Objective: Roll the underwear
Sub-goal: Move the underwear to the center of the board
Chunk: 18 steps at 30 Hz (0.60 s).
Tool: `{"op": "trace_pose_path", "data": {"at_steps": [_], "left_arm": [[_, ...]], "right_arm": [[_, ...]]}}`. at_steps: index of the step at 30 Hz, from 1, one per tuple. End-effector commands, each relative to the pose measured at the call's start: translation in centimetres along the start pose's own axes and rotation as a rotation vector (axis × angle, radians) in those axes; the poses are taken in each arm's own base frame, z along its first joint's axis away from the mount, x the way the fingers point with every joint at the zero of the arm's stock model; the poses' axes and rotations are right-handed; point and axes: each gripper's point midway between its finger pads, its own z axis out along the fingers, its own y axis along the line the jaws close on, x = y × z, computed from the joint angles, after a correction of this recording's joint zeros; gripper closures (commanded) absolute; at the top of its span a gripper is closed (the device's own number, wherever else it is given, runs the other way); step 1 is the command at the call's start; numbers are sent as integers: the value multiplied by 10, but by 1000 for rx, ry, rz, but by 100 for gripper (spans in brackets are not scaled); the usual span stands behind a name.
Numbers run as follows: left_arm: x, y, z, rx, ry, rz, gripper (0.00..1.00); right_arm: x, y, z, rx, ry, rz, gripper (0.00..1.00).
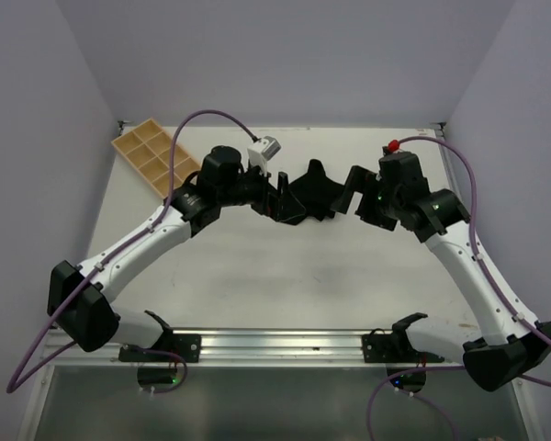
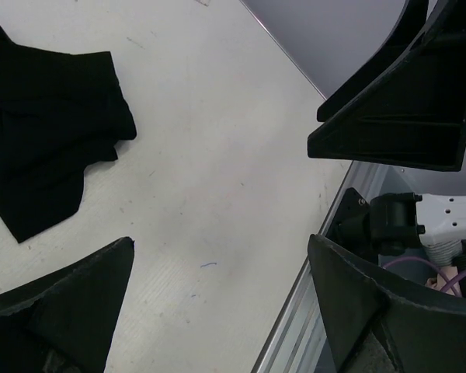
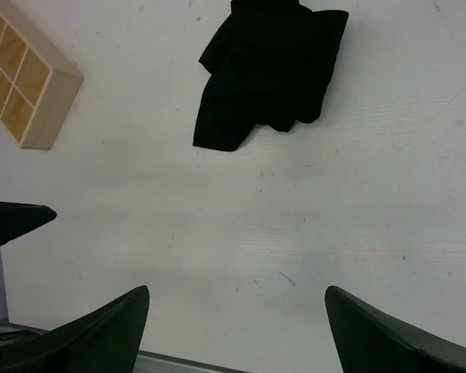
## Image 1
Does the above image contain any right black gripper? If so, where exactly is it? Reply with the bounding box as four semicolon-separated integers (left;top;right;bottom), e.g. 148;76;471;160
332;163;403;230

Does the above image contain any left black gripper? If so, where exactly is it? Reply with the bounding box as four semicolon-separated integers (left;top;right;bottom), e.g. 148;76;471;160
218;159;304;221

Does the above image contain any black underwear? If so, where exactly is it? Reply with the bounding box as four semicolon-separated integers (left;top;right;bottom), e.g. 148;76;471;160
289;159;344;224

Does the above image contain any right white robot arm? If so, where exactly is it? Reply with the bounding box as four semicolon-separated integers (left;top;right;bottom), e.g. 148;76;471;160
332;152;551;391

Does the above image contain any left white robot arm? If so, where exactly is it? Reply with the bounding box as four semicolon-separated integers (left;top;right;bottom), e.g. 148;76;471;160
48;137;306;361

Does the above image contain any wooden compartment tray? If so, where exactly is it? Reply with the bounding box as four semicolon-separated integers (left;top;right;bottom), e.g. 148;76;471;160
111;119;200;198

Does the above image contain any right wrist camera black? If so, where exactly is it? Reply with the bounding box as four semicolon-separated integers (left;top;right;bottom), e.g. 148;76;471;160
378;140;424;186

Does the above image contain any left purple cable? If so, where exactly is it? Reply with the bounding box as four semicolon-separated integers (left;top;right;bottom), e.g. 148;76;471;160
6;108;258;394

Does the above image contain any purple cable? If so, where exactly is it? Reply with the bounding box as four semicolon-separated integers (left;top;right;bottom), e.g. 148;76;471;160
6;108;258;394
365;135;551;441

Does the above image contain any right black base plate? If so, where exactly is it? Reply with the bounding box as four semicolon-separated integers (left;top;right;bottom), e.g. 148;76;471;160
361;334;445;364

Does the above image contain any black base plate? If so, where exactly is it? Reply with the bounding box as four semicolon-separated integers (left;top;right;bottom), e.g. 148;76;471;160
118;334;202;363
361;334;445;364

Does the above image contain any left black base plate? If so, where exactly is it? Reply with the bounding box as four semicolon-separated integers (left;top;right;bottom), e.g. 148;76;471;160
118;334;202;363

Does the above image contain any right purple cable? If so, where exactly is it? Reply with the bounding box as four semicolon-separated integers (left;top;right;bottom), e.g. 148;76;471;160
365;135;551;441

